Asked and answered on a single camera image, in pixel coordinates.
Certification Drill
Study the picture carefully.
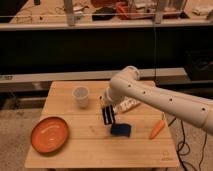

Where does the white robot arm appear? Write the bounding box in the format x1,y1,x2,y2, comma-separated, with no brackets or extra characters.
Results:
103,66,213,136

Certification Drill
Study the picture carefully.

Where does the black cable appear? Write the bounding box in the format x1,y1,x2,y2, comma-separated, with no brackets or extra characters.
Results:
166,114,209,171

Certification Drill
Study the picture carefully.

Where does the orange carrot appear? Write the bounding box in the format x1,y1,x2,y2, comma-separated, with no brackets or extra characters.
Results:
149,117,165,139

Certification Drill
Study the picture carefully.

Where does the wooden table board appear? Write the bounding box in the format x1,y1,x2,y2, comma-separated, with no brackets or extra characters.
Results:
25,81,179,169

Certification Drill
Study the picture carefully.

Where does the orange plate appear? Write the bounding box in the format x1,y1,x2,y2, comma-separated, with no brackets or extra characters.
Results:
31,117,69,153

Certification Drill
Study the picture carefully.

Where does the white tube bottle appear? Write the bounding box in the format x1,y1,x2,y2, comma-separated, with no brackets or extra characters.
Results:
113,98,141,113

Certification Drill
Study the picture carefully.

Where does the blue sponge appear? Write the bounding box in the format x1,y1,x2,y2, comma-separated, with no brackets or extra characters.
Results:
110,123,131,137

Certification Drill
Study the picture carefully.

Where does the white ceramic cup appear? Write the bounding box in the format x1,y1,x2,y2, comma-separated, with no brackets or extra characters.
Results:
72,86,89,108

